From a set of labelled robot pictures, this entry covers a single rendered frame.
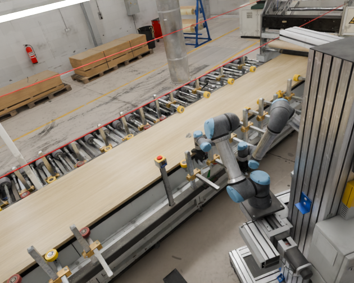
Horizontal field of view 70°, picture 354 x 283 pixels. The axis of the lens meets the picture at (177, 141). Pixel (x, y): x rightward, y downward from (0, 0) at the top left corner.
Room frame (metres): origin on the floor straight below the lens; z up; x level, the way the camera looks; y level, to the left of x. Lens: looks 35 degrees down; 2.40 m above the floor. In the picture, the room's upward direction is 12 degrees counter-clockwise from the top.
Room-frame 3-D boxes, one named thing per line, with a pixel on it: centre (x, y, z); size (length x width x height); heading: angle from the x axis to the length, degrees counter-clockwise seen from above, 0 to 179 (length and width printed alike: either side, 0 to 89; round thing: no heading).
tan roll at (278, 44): (3.67, -2.17, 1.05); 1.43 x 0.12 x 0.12; 33
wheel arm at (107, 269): (1.09, 0.71, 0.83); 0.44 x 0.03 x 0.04; 33
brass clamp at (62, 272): (1.00, 0.97, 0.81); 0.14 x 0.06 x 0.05; 123
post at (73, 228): (1.12, 0.78, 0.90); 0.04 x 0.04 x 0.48; 33
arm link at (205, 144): (1.56, -0.21, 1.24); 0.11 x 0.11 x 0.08; 14
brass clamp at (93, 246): (1.13, 0.76, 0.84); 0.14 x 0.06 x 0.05; 123
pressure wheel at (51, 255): (1.12, 1.02, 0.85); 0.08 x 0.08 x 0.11
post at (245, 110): (2.07, -0.69, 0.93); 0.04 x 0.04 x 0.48; 33
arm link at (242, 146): (1.54, -0.49, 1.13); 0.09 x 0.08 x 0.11; 64
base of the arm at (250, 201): (1.09, -0.45, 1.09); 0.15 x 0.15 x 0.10
